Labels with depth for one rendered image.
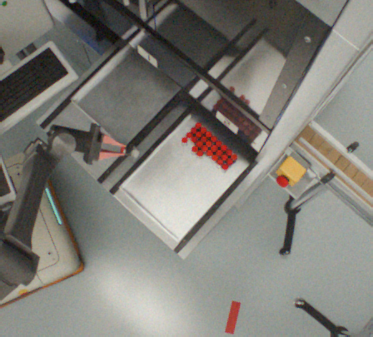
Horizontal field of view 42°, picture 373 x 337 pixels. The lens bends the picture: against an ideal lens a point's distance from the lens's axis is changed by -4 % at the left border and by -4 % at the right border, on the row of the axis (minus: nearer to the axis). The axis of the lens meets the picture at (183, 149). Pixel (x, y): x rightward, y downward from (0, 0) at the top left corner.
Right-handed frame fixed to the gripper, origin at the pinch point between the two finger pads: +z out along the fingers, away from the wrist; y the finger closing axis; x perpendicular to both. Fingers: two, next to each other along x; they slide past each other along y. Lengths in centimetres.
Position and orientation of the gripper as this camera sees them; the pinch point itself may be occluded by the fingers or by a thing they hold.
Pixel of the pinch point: (121, 149)
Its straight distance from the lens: 133.3
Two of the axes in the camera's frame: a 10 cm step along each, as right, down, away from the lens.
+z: 9.0, 1.9, 4.0
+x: -3.7, -1.7, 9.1
